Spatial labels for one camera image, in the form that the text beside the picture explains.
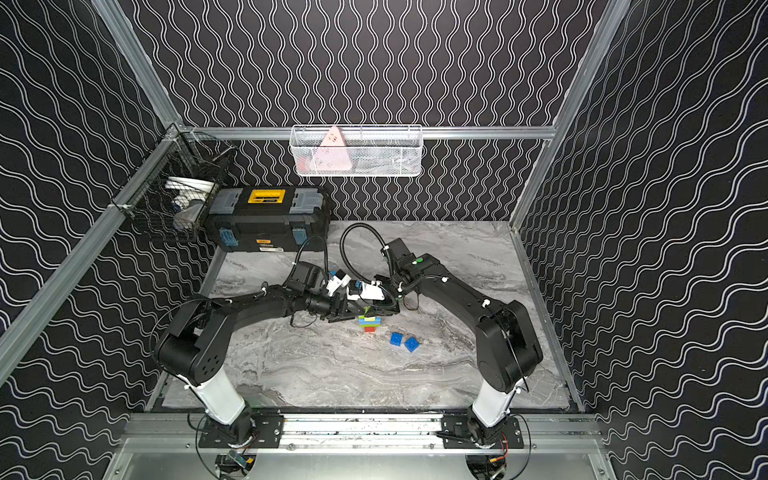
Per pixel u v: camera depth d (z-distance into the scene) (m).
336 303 0.80
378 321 0.86
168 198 0.92
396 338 0.89
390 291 0.72
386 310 0.73
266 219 1.02
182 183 0.79
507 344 0.49
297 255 0.78
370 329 0.92
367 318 0.82
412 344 0.88
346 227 0.66
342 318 0.80
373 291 0.72
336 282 0.86
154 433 0.76
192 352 0.48
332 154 0.90
